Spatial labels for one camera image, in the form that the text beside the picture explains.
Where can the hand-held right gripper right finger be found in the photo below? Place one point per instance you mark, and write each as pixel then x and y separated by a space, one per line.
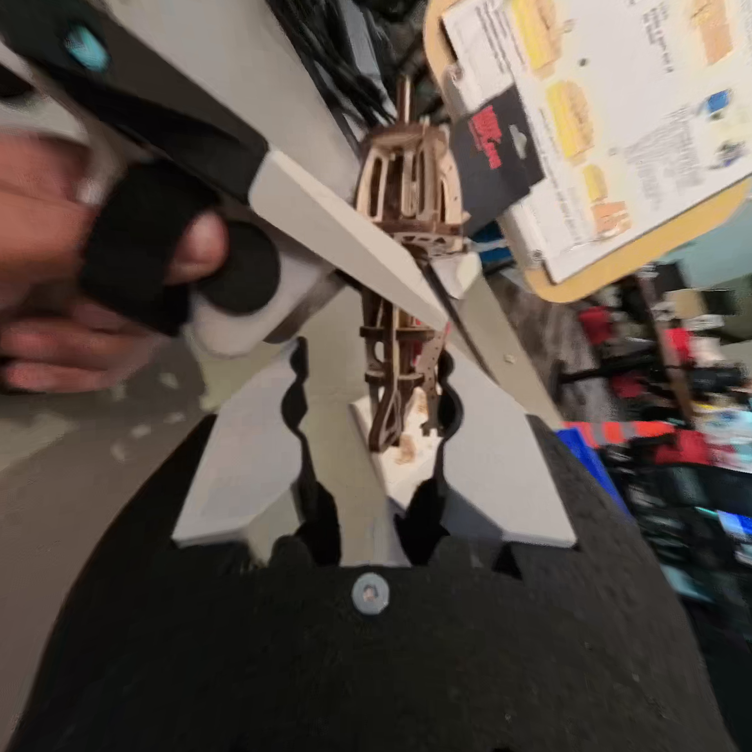
pixel 505 476

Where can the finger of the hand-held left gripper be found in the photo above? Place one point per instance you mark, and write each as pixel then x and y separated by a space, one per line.
pixel 329 235
pixel 458 273

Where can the wooden mechanical model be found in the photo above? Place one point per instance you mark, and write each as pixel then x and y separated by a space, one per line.
pixel 405 176

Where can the person's left hand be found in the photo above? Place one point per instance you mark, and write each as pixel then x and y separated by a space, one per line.
pixel 35 235

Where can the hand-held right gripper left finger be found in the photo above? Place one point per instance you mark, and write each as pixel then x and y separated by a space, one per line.
pixel 241 470

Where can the black model kit box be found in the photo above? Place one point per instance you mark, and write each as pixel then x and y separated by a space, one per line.
pixel 499 170

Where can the white instruction booklet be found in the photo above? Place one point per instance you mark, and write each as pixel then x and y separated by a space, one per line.
pixel 405 476

